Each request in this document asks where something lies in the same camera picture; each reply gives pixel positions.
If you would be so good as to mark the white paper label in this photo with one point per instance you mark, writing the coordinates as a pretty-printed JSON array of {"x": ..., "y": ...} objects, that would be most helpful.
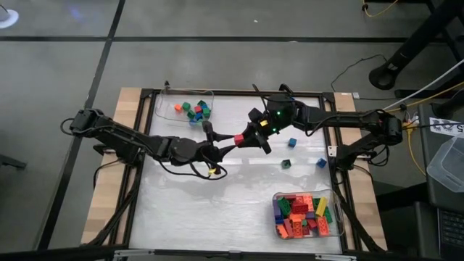
[{"x": 447, "y": 127}]

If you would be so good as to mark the long purple block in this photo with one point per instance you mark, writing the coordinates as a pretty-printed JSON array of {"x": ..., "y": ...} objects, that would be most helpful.
[
  {"x": 310, "y": 215},
  {"x": 276, "y": 209}
]

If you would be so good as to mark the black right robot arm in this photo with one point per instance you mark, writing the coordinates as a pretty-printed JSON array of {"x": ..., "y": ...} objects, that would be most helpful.
[{"x": 344, "y": 117}]

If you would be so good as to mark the black metal table frame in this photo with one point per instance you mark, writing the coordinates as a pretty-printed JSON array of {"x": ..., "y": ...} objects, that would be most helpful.
[{"x": 232, "y": 91}]

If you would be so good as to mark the dark red brick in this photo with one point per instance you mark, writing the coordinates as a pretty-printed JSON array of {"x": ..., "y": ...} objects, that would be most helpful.
[{"x": 305, "y": 231}]

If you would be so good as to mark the small orange cube brick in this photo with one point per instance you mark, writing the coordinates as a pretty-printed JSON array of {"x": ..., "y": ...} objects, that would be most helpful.
[{"x": 178, "y": 107}]

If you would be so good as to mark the translucent plastic tub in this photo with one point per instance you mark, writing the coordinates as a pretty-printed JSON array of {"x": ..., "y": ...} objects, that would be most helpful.
[{"x": 447, "y": 166}]

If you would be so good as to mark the white round floor object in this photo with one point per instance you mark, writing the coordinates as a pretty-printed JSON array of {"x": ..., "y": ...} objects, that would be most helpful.
[{"x": 8, "y": 18}]

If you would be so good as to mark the black floor object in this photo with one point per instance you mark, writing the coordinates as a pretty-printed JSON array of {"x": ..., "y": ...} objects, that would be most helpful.
[{"x": 12, "y": 162}]

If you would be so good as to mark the red two-by-four brick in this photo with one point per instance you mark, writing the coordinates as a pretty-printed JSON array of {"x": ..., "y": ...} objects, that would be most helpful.
[{"x": 299, "y": 207}]

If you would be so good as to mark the orange two-by-four brick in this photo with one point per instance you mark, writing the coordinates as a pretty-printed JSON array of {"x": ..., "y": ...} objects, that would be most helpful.
[
  {"x": 308, "y": 202},
  {"x": 297, "y": 229}
]

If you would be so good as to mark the small green cube brick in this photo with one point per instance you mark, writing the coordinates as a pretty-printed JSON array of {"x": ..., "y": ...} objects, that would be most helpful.
[
  {"x": 186, "y": 106},
  {"x": 206, "y": 112},
  {"x": 286, "y": 164},
  {"x": 202, "y": 103},
  {"x": 191, "y": 114}
]

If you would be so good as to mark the dark grey cabinet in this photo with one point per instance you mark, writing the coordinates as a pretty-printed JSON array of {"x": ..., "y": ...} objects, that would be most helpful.
[{"x": 427, "y": 174}]

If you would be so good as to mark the black floor stand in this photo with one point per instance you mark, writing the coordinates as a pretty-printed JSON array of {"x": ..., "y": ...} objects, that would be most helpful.
[{"x": 409, "y": 43}]

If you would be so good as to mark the yellow tape tag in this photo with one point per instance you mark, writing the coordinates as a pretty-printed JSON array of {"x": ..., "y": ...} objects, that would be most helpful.
[
  {"x": 264, "y": 123},
  {"x": 212, "y": 170}
]

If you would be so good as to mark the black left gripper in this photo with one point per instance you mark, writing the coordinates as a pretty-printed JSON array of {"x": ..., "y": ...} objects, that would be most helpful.
[{"x": 192, "y": 152}]

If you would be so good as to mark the clear plastic bin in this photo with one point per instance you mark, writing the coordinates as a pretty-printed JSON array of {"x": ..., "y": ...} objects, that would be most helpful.
[
  {"x": 165, "y": 112},
  {"x": 337, "y": 217}
]

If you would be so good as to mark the black keyboard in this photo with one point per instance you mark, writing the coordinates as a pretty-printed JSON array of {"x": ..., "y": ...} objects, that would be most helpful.
[{"x": 451, "y": 232}]

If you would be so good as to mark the small red cube brick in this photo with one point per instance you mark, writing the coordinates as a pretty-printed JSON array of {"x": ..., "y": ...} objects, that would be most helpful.
[{"x": 197, "y": 109}]

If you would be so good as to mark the blue two-by-four brick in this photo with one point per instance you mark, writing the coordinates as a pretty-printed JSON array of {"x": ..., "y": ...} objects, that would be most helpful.
[{"x": 279, "y": 219}]

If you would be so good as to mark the light wooden side board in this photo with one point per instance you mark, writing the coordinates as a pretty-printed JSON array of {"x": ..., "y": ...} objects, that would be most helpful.
[
  {"x": 366, "y": 210},
  {"x": 108, "y": 210}
]

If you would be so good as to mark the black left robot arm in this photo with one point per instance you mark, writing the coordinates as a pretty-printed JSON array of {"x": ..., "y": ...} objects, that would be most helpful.
[{"x": 119, "y": 136}]

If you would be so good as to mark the yellow brick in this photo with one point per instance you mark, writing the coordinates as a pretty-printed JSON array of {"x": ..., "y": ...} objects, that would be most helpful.
[{"x": 321, "y": 206}]

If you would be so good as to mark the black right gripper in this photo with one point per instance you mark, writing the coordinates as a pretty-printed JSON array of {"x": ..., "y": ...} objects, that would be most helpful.
[{"x": 281, "y": 112}]

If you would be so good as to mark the silver extrusion piece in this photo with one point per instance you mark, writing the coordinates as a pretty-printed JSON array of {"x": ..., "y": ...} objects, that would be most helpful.
[
  {"x": 335, "y": 257},
  {"x": 134, "y": 253}
]

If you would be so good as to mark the green two-by-four brick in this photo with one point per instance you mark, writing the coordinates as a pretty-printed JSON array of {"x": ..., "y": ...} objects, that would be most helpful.
[
  {"x": 284, "y": 206},
  {"x": 316, "y": 201},
  {"x": 328, "y": 215}
]

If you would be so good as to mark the small purple brick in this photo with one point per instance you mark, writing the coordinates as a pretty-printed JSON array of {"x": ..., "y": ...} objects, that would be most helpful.
[{"x": 193, "y": 122}]

